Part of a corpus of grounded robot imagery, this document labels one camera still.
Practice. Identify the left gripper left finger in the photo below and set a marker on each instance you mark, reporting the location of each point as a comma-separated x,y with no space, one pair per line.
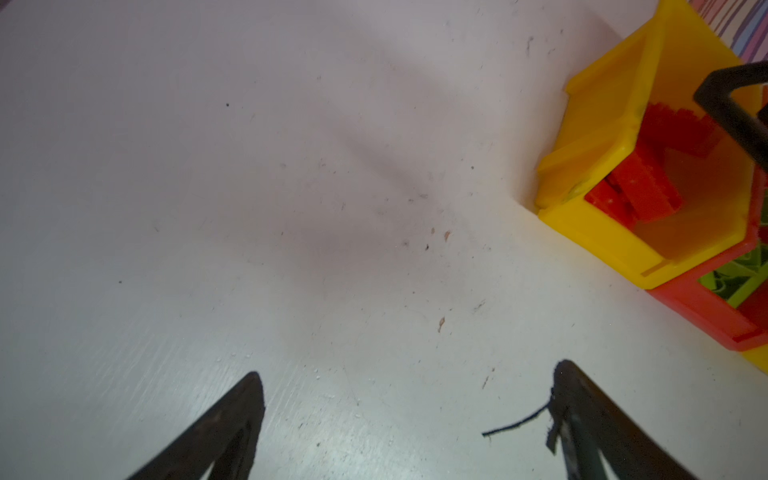
220,444

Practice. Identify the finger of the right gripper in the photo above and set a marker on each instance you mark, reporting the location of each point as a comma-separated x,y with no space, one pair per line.
714,96

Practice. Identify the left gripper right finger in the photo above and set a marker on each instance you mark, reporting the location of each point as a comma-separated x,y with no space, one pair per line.
591,428

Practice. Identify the red lego brick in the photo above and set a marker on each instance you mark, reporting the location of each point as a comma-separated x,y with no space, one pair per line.
639,189

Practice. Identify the green lego brick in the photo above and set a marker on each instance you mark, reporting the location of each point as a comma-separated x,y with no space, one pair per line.
735,281

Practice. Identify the left yellow plastic bin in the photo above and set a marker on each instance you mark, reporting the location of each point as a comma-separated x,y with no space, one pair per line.
642,90

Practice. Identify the yellow plastic bin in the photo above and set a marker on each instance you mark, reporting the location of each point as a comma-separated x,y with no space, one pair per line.
758,357
642,90

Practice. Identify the right yellow plastic bin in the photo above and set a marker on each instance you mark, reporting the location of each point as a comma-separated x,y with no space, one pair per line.
758,357

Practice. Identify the red plastic bin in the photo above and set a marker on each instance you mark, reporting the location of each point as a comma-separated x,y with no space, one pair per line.
733,328

